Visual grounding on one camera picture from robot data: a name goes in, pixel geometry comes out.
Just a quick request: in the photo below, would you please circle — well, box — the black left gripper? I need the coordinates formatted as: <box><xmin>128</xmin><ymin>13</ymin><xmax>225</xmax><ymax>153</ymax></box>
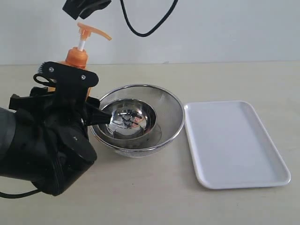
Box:
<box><xmin>9</xmin><ymin>61</ymin><xmax>111</xmax><ymax>164</ymax></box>

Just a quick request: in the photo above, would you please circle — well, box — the orange dish soap pump bottle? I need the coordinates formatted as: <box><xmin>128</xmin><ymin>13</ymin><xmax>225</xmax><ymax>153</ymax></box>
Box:
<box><xmin>46</xmin><ymin>22</ymin><xmax>112</xmax><ymax>99</ymax></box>

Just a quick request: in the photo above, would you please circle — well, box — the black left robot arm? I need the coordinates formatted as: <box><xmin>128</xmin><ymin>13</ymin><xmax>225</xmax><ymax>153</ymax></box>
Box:
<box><xmin>0</xmin><ymin>61</ymin><xmax>111</xmax><ymax>199</ymax></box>

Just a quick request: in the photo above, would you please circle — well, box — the small stainless steel bowl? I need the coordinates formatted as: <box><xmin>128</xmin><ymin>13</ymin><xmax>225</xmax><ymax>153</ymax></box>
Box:
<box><xmin>99</xmin><ymin>98</ymin><xmax>157</xmax><ymax>140</ymax></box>

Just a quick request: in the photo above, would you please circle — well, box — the steel mesh colander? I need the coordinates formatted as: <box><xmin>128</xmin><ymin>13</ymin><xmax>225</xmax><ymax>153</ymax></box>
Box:
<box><xmin>91</xmin><ymin>84</ymin><xmax>185</xmax><ymax>158</ymax></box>

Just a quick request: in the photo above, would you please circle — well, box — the white rectangular plastic tray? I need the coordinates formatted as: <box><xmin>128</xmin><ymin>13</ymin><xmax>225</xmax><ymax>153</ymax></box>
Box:
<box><xmin>184</xmin><ymin>100</ymin><xmax>291</xmax><ymax>189</ymax></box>

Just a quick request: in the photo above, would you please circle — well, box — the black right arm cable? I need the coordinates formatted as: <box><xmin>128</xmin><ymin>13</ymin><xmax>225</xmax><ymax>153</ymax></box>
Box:
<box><xmin>120</xmin><ymin>0</ymin><xmax>178</xmax><ymax>38</ymax></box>

